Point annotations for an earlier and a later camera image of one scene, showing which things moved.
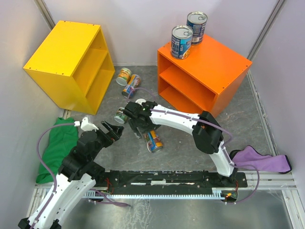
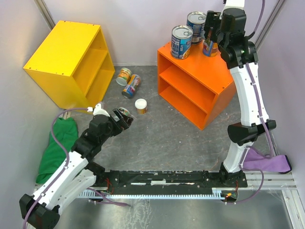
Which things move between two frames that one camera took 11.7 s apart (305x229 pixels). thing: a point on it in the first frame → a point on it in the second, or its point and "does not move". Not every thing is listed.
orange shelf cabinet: [208, 80] does not move
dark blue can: [181, 36] does not move
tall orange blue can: [153, 141] → [210, 48]
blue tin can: [197, 21] does not move
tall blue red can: [134, 82] does not move
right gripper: [134, 124] → [213, 20]
